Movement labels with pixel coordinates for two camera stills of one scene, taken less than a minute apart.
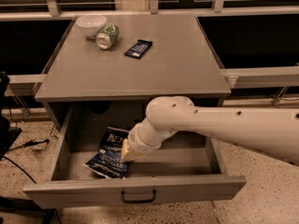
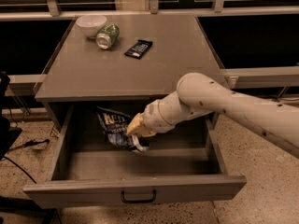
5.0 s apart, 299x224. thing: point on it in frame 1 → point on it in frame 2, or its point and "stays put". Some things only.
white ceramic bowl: x=91 y=24 stays put
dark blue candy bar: x=139 y=49 stays put
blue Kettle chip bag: x=107 y=161 → x=115 y=124
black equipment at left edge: x=7 y=134 stays put
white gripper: x=135 y=143 → x=151 y=118
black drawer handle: x=122 y=194 stays put
